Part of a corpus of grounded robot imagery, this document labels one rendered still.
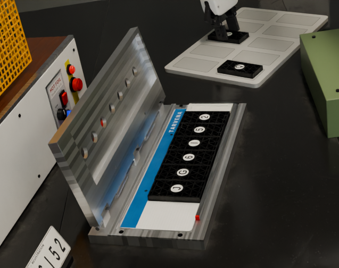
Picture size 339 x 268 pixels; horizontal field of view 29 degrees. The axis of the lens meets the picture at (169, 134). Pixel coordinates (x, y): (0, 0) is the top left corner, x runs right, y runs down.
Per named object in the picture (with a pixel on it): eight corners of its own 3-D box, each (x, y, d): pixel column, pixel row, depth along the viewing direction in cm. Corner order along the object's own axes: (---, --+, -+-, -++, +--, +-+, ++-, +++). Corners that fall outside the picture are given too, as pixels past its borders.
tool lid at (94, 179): (56, 142, 105) (47, 144, 106) (102, 233, 114) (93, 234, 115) (137, 26, 141) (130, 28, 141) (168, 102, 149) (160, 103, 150)
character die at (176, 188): (200, 203, 118) (199, 198, 117) (148, 200, 121) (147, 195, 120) (206, 186, 121) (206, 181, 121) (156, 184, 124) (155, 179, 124)
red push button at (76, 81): (79, 95, 145) (75, 81, 143) (71, 95, 145) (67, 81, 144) (84, 87, 147) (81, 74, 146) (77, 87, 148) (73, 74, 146)
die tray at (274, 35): (257, 88, 153) (257, 84, 153) (163, 72, 168) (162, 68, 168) (329, 19, 179) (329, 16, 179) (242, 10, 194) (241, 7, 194)
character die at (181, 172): (206, 186, 121) (205, 181, 121) (155, 184, 124) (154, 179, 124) (212, 170, 125) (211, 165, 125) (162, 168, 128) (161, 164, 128)
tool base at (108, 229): (205, 250, 110) (202, 233, 108) (90, 243, 116) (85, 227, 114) (247, 111, 145) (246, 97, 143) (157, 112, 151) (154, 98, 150)
